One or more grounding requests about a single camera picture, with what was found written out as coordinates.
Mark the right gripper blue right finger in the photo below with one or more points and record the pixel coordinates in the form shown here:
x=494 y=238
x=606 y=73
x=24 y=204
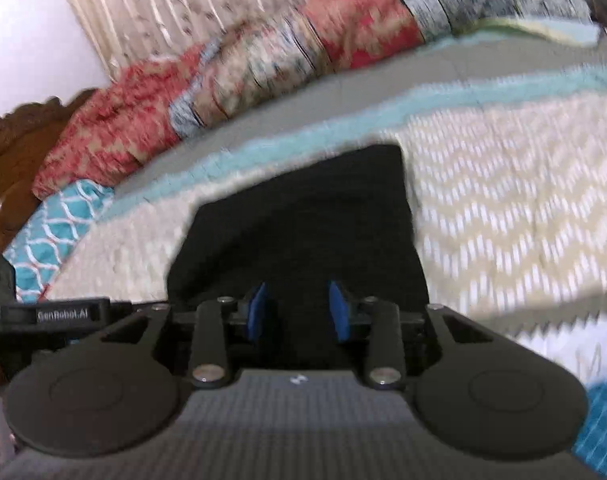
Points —
x=340 y=307

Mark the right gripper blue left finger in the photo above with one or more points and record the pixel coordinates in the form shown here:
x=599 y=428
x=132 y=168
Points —
x=256 y=305

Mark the black pants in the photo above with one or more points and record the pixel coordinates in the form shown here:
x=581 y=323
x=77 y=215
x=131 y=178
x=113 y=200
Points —
x=344 y=219

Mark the teal lattice pillow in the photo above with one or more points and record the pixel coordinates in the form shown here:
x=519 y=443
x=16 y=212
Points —
x=47 y=239

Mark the carved wooden headboard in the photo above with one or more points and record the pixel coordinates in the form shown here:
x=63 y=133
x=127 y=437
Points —
x=26 y=136

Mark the red floral rolled quilt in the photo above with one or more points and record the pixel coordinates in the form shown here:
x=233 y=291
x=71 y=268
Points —
x=156 y=104

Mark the patterned bedsheet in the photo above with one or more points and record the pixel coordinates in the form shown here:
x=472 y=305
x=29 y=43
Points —
x=502 y=375

